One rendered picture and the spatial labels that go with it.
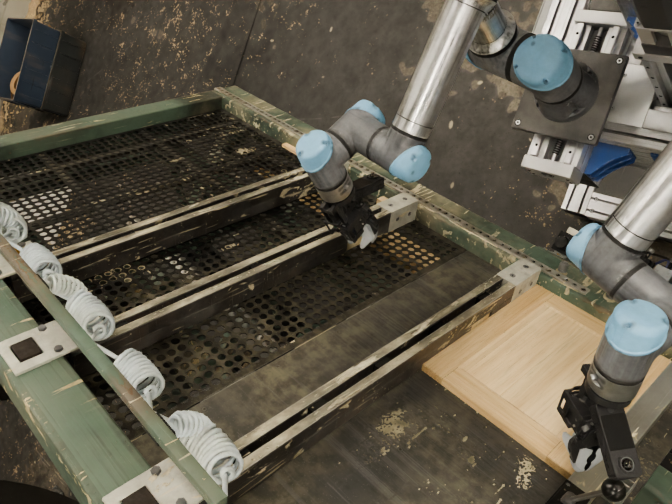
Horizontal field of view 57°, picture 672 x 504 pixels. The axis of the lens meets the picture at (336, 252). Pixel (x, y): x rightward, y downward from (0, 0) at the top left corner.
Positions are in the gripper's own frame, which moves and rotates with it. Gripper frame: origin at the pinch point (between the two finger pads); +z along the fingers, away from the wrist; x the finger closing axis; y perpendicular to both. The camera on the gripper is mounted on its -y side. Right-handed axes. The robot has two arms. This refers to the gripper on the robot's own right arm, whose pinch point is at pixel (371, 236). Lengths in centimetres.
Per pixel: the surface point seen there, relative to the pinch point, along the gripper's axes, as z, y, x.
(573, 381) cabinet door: 26, 4, 50
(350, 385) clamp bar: -1.8, 34.0, 18.4
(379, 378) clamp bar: -1.2, 29.7, 22.8
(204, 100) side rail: 19, -38, -116
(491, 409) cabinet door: 13.2, 21.2, 41.0
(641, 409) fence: 26, 3, 64
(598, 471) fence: 14, 22, 64
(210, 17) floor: 76, -139, -255
